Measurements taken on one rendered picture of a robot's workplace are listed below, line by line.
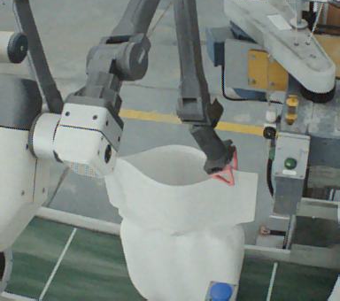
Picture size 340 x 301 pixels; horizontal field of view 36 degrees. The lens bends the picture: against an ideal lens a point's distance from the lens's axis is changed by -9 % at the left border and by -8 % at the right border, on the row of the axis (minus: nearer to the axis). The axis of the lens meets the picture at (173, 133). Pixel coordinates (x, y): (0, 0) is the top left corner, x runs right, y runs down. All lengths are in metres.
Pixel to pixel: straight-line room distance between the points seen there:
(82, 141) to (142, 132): 2.38
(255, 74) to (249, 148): 1.63
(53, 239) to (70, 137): 1.36
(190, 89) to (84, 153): 0.50
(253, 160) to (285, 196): 1.79
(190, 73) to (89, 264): 1.05
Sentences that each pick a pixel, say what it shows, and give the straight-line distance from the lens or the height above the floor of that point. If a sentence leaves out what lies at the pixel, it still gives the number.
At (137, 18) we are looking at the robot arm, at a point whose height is 1.58.
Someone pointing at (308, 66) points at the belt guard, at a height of 1.42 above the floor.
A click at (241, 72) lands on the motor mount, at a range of 1.61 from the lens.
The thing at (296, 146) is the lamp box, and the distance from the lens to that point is 1.18.
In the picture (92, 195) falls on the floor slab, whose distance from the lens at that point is 3.00.
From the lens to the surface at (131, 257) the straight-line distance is 1.83.
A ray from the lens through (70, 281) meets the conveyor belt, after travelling 2.16.
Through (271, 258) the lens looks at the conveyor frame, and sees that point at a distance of 2.18.
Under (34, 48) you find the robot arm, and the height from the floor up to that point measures 1.36.
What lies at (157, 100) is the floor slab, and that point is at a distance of 3.58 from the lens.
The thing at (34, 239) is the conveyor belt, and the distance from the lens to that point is 2.33.
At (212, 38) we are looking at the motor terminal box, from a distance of 1.59.
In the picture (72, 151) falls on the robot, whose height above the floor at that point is 1.47.
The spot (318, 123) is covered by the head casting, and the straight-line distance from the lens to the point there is 1.24.
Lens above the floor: 2.10
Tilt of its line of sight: 39 degrees down
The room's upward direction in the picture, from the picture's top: 4 degrees counter-clockwise
